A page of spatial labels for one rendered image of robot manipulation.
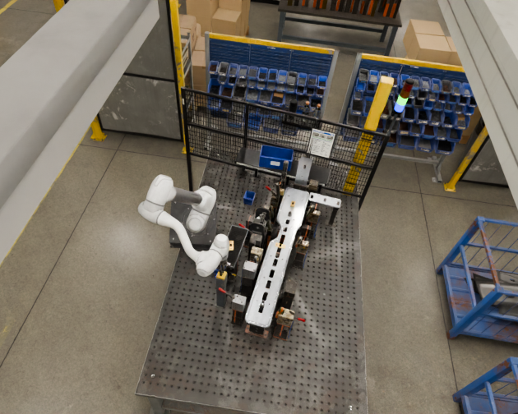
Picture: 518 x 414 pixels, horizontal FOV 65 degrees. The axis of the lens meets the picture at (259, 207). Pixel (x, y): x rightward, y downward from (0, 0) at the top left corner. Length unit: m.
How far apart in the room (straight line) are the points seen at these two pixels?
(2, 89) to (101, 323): 3.61
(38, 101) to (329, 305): 3.04
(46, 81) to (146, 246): 3.92
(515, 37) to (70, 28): 0.75
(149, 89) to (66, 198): 1.61
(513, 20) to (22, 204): 0.85
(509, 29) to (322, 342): 2.76
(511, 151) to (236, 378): 2.67
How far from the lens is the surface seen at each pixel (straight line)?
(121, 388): 3.93
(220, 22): 6.99
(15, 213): 0.62
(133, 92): 5.19
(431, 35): 6.00
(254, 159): 3.90
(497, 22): 0.88
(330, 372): 3.23
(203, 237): 3.54
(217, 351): 3.19
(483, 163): 5.66
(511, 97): 0.75
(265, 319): 2.97
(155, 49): 4.77
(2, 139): 0.61
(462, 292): 4.67
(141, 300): 4.22
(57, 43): 0.79
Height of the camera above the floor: 3.69
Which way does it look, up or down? 50 degrees down
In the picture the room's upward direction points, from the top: 7 degrees clockwise
